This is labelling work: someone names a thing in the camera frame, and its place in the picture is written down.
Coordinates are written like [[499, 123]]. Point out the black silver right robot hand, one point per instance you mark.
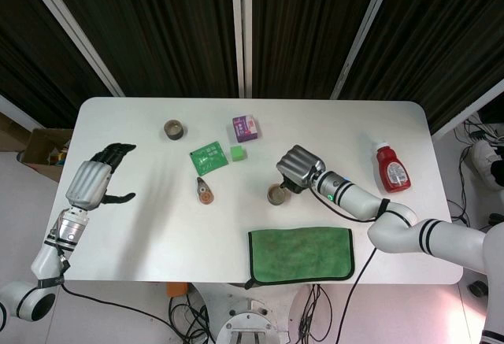
[[299, 163]]

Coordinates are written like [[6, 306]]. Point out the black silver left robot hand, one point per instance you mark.
[[88, 182]]

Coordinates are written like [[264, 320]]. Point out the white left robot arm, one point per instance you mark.
[[47, 257]]

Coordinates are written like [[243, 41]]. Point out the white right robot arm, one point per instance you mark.
[[354, 198]]

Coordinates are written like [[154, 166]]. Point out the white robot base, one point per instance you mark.
[[246, 320]]

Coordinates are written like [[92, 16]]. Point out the dark cup beige inside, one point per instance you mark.
[[174, 130], [275, 199]]

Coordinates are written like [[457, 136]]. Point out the brown cardboard box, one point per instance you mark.
[[41, 147]]

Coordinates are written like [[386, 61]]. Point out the green cube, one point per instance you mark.
[[238, 154]]

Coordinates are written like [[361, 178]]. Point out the purple cardboard box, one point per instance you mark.
[[244, 128]]

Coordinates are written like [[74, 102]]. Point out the green tea sachet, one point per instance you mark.
[[208, 157]]

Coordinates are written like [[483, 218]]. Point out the green black-edged microfiber cloth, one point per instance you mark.
[[301, 255]]

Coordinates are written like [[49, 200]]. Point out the red squeeze bottle white cap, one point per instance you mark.
[[393, 172]]

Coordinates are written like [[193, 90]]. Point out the orange correction tape dispenser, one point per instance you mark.
[[204, 193]]

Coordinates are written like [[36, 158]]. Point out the orange block under table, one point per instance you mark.
[[177, 289]]

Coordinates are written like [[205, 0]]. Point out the dark pleated curtain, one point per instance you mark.
[[165, 25]]

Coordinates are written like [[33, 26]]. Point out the black caster wheel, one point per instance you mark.
[[477, 289]]

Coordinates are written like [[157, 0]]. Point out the white slanted frame post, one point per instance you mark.
[[75, 33], [468, 109], [364, 33]]

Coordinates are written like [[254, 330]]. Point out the white upright frame post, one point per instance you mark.
[[241, 29]]

